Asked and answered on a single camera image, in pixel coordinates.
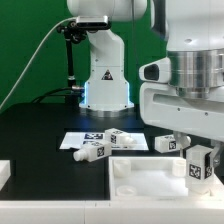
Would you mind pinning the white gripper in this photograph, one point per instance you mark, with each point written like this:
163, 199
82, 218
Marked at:
161, 107

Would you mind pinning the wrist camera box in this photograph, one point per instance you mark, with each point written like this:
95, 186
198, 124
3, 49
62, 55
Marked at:
157, 71

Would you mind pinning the silver camera bar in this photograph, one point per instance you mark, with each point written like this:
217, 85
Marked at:
93, 22

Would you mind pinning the white tag sheet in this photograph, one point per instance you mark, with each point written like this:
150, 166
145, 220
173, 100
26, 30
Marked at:
73, 140

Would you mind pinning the black camera stand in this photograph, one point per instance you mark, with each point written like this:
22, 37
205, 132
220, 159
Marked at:
72, 35

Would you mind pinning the white square tabletop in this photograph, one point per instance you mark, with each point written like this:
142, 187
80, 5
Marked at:
144, 178

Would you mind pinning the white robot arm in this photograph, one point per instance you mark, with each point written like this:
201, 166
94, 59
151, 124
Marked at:
184, 91

